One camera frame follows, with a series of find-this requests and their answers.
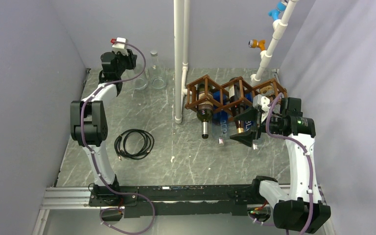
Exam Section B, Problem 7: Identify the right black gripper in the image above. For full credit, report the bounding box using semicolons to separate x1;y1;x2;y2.
230;103;283;146

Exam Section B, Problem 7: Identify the clear bottle with cork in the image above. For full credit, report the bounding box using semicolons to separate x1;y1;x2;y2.
129;64;148;90

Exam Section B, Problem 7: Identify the clear bottle dark label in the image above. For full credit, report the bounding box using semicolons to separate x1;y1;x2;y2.
148;50;167;89

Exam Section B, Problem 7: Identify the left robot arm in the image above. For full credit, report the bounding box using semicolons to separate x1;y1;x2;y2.
70;49;137;206

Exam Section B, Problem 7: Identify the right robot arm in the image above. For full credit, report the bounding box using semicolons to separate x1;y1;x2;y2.
230;95;331;234

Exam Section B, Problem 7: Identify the clear blue-label bottle right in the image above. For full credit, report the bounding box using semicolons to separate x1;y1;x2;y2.
245;113;261;150

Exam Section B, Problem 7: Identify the clear blue-label bottle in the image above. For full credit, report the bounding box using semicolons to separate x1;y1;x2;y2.
245;113;261;150
211;91;232;146

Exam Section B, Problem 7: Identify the clear blue-label bottle left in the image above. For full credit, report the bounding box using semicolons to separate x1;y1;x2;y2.
211;91;232;146

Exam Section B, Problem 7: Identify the brown wooden wine rack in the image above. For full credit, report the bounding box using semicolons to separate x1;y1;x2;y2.
184;75;287;115

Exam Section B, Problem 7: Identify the small dark bottle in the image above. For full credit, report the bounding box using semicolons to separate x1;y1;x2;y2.
264;93;277;102

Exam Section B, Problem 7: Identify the brown bottle gold foil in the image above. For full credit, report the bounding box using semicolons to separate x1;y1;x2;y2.
229;82;246;134

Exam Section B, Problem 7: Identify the dark green wine bottle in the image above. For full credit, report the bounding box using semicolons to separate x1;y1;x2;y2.
196;83;213;139

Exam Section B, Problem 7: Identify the white vertical pvc pipe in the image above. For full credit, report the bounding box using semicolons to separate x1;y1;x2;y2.
173;0;190;124

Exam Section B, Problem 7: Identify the orange pipe valve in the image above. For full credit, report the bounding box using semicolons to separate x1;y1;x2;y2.
248;39;266;51

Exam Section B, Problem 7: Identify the white angled pvc pipe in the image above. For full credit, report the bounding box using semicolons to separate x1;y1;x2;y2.
250;0;299;85

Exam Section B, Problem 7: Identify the blue pipe valve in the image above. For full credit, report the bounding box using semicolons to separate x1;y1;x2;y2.
268;0;288;21

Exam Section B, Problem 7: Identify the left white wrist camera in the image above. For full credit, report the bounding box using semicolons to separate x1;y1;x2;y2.
110;37;128;54

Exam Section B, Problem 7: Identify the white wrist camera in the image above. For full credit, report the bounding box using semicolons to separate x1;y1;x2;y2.
253;94;271;113
110;37;128;54

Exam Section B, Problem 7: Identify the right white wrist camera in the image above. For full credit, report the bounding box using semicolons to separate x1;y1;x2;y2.
253;94;271;113

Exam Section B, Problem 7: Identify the coiled black cable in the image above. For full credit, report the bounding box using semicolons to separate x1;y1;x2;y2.
114;129;155;161

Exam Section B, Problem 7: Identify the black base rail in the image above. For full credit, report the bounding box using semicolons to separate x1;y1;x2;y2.
88;182;265;218

